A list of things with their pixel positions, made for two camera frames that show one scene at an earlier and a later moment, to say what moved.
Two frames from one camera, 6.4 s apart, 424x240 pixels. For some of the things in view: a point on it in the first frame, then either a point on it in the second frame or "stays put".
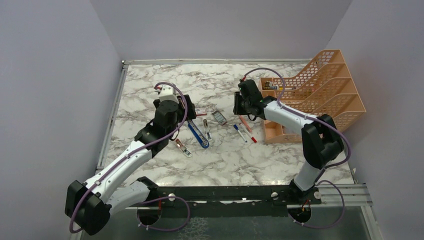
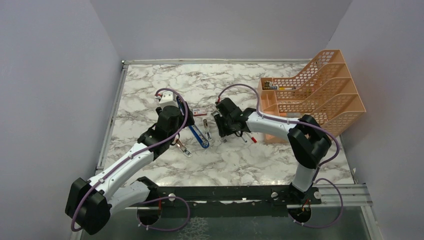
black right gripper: (237, 110) -> (222, 130)
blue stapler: (198, 134) stays put
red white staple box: (201, 111) stays put
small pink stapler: (183, 148) stays put
